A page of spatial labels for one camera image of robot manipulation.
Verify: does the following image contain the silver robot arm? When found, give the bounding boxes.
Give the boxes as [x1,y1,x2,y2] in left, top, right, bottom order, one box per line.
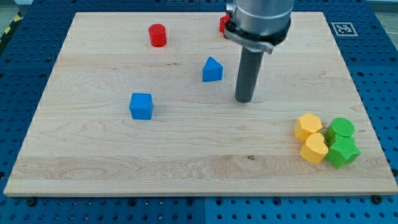
[224,0,294,54]

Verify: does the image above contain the red block behind arm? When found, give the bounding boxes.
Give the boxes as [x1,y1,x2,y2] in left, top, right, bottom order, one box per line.
[219,14,230,34]

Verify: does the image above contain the blue triangle block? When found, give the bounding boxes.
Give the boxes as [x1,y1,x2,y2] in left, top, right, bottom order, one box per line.
[202,57,223,82]

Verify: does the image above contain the blue cube block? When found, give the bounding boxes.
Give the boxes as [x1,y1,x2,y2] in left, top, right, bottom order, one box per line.
[129,93,154,120]

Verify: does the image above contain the wooden board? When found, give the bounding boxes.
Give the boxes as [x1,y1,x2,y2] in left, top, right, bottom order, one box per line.
[4,12,397,197]

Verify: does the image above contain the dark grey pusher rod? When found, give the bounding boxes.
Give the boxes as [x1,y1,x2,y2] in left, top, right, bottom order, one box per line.
[234,47,264,103]

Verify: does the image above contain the red cylinder block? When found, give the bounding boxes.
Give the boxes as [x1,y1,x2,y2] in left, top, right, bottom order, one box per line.
[148,24,167,47]

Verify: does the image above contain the yellow hexagon block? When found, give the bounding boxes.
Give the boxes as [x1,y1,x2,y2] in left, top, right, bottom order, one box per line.
[294,113,323,141]

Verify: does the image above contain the yellow heart block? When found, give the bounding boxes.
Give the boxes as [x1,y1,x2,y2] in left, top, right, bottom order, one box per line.
[300,133,329,164]

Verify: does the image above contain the green cylinder block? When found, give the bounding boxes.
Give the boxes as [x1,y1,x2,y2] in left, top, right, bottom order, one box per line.
[325,118,355,142]

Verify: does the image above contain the green star block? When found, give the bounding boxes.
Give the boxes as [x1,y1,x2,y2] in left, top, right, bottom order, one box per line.
[325,135,361,169]

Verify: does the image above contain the white fiducial marker tag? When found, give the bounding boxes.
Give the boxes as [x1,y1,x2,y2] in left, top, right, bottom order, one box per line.
[331,22,358,37]

